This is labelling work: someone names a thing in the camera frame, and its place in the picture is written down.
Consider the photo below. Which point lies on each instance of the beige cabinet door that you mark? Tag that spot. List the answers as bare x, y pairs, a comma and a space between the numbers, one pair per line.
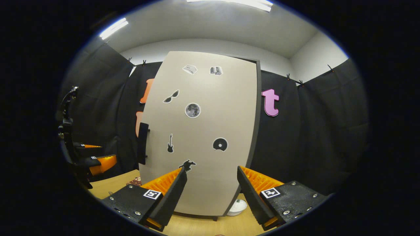
203, 131

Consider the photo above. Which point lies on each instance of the black backdrop cloth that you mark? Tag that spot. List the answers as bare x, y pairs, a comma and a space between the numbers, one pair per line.
311, 137

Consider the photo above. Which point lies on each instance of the ceiling light panel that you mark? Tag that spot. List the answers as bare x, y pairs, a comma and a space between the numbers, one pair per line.
113, 28
236, 3

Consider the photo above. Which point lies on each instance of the white round lidded jar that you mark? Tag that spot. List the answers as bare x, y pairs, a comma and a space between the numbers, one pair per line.
237, 207

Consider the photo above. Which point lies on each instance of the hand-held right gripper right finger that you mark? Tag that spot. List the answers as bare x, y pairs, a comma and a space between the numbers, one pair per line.
251, 198

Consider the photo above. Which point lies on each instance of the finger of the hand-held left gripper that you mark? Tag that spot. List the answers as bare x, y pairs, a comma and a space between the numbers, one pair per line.
105, 163
92, 146

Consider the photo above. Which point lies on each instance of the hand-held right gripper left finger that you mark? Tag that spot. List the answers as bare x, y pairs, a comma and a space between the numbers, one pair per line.
172, 200

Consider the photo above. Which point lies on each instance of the grey cabinet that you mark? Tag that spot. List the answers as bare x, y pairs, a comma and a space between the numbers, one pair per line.
256, 131

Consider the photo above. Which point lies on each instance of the brown patterned coaster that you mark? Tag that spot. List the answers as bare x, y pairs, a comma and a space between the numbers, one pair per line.
135, 181

